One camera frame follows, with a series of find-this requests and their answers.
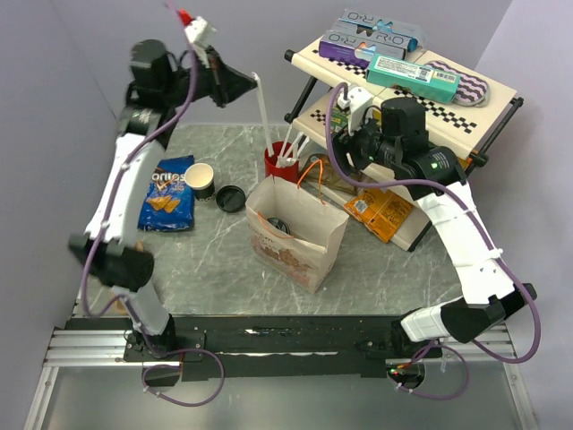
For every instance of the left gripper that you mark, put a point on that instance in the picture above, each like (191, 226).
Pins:
(225, 83)

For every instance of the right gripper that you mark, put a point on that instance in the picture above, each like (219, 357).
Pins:
(346, 141)

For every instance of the single white straw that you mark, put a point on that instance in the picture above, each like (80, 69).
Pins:
(264, 114)

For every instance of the paper coffee cup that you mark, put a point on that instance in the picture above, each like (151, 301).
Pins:
(200, 178)

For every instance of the black coffee cup lid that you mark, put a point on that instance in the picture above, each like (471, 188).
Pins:
(280, 225)
(231, 198)

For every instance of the brown paper takeout bag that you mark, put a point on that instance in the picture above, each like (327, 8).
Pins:
(317, 229)

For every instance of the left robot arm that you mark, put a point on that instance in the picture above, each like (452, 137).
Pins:
(160, 92)

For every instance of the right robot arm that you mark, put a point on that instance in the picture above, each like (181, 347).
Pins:
(490, 292)

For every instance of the cream two-tier shelf rack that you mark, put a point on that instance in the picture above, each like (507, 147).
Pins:
(418, 137)

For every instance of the green yellow box far left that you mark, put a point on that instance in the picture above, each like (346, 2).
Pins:
(338, 119)

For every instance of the brown snack bag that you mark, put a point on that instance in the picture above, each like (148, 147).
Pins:
(323, 173)

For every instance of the white wrapped straws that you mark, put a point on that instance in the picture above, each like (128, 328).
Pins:
(288, 154)

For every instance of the red straw holder cup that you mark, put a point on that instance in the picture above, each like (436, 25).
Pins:
(289, 173)

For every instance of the orange snack packet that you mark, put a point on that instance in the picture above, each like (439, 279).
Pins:
(381, 212)

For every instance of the teal toothpaste box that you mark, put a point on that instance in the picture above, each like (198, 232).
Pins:
(419, 80)

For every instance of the purple toothpaste box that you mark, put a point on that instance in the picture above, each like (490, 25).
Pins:
(361, 49)

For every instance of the blue grey toothpaste box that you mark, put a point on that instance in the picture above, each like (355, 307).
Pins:
(376, 22)

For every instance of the purple wavy sleep mask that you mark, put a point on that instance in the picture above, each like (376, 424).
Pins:
(472, 91)

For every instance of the blue Doritos chip bag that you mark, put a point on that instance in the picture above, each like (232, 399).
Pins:
(169, 202)

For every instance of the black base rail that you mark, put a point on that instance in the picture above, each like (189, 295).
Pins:
(208, 346)

